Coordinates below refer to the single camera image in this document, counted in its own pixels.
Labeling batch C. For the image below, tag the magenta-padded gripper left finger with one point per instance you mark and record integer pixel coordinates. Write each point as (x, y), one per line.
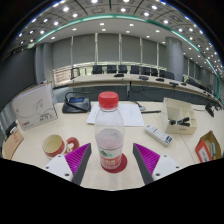
(76, 159)

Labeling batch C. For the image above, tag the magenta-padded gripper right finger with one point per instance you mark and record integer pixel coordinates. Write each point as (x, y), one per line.
(147, 159)

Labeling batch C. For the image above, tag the clear red-capped water bottle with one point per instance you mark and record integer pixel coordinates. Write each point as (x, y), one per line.
(109, 133)

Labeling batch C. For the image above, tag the flat round red coaster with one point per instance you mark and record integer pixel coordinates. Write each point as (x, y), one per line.
(124, 163)

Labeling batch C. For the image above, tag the red floral ceramic mug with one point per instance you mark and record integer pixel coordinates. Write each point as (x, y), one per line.
(55, 146)

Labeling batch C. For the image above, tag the white remote control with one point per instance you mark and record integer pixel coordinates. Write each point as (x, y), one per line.
(159, 135)

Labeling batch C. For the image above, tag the white printed paper sheets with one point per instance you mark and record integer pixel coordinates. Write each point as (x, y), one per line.
(131, 115)

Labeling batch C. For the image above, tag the dark slim pen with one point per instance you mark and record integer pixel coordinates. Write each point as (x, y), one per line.
(150, 111)

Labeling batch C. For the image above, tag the black marker pen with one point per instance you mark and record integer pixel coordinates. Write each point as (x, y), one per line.
(180, 121)

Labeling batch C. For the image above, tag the open brown cardboard box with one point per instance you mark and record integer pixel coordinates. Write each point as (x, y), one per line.
(206, 151)

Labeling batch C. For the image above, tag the white desk organizer box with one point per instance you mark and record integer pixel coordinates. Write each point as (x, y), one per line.
(176, 106)

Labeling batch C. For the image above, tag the white copy paper box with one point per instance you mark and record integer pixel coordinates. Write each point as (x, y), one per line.
(35, 106)

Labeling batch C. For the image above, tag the black flat electronic device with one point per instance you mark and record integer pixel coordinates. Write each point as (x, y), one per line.
(10, 128)

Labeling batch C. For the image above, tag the long curved conference desk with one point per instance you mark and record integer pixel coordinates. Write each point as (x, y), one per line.
(110, 80)

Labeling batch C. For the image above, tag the row of black office chairs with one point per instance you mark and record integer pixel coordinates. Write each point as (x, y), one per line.
(135, 70)

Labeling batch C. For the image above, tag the recessed ceiling lights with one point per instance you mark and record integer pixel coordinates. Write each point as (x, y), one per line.
(75, 15)

